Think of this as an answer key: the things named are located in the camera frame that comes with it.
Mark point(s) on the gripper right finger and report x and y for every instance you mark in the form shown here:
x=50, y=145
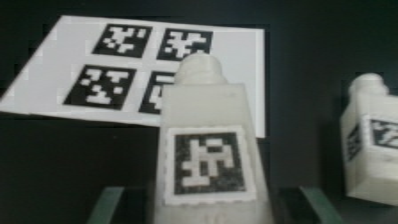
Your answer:
x=320, y=205

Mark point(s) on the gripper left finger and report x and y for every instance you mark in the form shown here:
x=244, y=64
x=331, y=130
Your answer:
x=105, y=206

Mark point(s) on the white leg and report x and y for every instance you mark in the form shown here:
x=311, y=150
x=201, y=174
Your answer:
x=370, y=141
x=210, y=178

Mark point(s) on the marker sheet with tags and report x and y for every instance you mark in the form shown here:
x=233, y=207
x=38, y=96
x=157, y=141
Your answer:
x=105, y=62

